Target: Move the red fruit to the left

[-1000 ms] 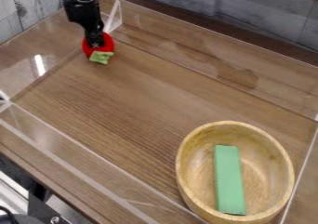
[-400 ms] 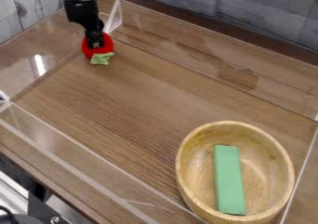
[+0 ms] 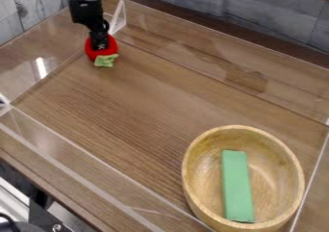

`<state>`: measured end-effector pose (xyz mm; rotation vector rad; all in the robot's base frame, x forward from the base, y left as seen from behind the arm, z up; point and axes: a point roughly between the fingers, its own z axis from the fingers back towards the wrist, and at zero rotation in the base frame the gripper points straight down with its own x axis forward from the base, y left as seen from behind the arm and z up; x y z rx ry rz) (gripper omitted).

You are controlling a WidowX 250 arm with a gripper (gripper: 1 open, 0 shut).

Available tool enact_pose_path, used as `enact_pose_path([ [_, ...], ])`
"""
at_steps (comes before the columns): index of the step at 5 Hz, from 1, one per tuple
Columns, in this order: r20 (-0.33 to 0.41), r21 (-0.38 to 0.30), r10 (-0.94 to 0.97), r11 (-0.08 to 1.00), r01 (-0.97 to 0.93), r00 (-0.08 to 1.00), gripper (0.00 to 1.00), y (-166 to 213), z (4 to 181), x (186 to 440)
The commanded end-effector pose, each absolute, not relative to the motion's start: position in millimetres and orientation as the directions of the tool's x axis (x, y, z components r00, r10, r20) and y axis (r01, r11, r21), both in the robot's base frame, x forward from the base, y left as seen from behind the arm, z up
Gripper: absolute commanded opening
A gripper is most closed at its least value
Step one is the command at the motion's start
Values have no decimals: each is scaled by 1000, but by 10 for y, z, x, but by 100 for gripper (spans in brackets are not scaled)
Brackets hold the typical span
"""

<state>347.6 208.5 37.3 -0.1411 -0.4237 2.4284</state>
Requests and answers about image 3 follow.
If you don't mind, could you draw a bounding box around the black clamp with cable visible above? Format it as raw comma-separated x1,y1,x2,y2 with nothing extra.
0,199,70,232

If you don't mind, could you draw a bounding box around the green rectangular block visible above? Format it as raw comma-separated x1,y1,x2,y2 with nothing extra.
220,149,255,223

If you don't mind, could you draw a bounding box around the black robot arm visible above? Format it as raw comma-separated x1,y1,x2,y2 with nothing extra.
68,0,109,51

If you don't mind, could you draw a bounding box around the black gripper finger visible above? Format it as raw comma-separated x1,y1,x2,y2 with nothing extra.
88,28,109,51

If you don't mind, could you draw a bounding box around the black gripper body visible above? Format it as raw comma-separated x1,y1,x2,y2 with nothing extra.
68,0,109,32

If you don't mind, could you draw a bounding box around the clear acrylic tray enclosure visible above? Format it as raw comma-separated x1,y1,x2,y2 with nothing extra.
0,0,329,232

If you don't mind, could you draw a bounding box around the red felt fruit green leaf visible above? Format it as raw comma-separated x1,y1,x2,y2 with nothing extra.
84,35,117,68

